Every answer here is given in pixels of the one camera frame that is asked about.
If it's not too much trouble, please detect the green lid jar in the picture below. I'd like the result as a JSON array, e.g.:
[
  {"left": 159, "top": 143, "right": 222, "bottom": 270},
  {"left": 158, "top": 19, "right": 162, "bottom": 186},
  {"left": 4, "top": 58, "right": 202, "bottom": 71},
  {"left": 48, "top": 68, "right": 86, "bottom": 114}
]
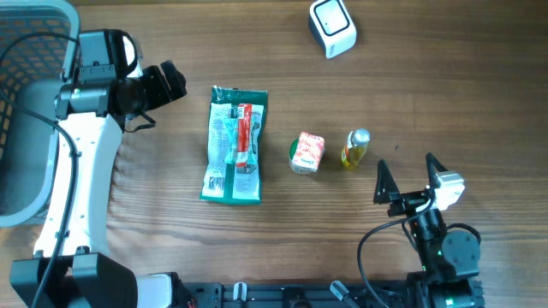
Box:
[{"left": 289, "top": 139, "right": 319, "bottom": 175}]

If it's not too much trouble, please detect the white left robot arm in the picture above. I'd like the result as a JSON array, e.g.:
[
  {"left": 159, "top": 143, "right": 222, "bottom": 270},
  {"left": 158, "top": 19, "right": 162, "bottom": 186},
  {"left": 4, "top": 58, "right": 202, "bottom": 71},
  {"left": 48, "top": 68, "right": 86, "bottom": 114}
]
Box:
[{"left": 9, "top": 29, "right": 195, "bottom": 307}]

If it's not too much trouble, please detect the green glove package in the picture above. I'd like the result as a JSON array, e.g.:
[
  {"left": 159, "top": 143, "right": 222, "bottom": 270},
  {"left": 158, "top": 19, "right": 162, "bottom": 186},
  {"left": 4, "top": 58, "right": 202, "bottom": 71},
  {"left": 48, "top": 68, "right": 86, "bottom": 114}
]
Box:
[{"left": 200, "top": 86, "right": 268, "bottom": 205}]

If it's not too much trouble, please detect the orange tissue pack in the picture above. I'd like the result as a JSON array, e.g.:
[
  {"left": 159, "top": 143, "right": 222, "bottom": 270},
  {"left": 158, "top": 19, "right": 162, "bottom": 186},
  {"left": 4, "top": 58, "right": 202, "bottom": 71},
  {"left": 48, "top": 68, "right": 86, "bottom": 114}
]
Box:
[{"left": 289, "top": 132, "right": 325, "bottom": 175}]

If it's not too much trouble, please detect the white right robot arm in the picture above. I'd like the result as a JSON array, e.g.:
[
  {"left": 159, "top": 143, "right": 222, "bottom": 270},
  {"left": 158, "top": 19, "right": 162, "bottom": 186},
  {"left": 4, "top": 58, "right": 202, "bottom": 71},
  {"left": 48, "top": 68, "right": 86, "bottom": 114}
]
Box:
[{"left": 373, "top": 153, "right": 485, "bottom": 307}]

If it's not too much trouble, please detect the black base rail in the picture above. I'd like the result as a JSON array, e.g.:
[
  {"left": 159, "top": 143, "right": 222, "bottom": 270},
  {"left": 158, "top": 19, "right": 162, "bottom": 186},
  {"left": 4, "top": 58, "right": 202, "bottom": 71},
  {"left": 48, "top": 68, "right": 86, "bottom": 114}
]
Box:
[{"left": 170, "top": 280, "right": 485, "bottom": 308}]

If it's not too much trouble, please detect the red sachet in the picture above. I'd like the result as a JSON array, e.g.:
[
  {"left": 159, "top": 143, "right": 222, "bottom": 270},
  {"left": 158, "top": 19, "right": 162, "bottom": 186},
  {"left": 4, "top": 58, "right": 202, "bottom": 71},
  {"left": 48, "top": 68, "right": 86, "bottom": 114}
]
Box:
[{"left": 235, "top": 104, "right": 253, "bottom": 168}]

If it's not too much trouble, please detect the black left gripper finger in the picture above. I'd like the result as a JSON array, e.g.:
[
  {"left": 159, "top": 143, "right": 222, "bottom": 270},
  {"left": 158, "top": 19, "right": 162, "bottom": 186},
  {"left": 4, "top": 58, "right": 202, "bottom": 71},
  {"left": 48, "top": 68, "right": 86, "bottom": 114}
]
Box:
[
  {"left": 140, "top": 65, "right": 172, "bottom": 110},
  {"left": 160, "top": 60, "right": 187, "bottom": 101}
]

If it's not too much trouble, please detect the light green sachet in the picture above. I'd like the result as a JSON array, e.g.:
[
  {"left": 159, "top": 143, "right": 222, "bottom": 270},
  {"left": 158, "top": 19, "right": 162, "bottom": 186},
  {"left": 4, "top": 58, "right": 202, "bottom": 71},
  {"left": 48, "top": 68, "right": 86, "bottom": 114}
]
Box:
[{"left": 223, "top": 117, "right": 259, "bottom": 164}]

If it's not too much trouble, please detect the white barcode scanner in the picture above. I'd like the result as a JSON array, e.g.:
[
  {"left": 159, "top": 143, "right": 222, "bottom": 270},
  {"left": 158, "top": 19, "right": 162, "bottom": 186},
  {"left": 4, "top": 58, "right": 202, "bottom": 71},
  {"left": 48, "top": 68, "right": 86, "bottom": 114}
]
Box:
[{"left": 308, "top": 0, "right": 357, "bottom": 59}]

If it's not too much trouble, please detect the grey plastic basket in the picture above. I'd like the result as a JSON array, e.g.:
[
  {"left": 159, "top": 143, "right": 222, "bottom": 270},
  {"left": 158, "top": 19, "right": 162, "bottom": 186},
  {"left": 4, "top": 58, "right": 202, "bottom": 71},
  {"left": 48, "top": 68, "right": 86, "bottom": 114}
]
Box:
[{"left": 1, "top": 0, "right": 80, "bottom": 228}]

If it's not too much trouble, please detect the yellow oil bottle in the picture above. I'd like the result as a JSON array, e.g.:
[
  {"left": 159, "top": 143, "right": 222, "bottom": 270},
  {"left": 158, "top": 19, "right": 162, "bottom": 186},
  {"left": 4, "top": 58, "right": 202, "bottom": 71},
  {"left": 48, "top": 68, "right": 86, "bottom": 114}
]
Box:
[{"left": 341, "top": 128, "right": 371, "bottom": 170}]

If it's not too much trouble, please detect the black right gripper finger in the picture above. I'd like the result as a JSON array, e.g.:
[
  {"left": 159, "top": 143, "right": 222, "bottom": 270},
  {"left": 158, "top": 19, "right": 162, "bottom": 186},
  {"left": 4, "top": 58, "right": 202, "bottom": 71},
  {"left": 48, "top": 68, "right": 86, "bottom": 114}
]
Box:
[
  {"left": 426, "top": 152, "right": 447, "bottom": 176},
  {"left": 373, "top": 159, "right": 399, "bottom": 204}
]

